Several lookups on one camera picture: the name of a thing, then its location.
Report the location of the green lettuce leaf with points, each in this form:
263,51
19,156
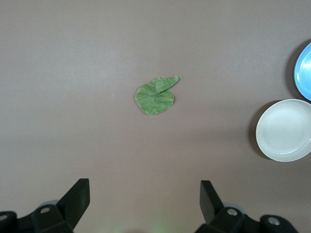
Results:
153,99

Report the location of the blue round plate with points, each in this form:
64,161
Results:
305,72

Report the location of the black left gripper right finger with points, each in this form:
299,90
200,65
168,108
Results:
212,208

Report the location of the pale beige round plate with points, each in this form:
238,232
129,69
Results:
284,131

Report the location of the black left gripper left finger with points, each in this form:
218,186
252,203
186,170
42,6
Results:
70,206

